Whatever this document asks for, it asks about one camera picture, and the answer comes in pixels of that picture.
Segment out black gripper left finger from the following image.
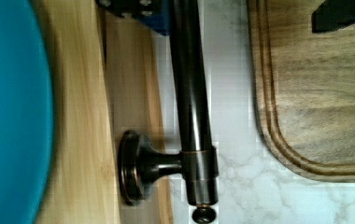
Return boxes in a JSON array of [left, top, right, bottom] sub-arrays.
[[95, 0, 170, 36]]

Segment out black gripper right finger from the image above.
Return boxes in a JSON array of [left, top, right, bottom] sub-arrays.
[[311, 0, 355, 34]]

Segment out wooden cutting board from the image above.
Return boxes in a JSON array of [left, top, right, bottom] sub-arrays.
[[248, 0, 355, 182]]

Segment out teal plate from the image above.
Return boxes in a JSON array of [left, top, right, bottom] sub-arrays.
[[0, 0, 53, 224]]

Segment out dark bronze drawer handle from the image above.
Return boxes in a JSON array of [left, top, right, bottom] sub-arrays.
[[118, 0, 219, 224]]

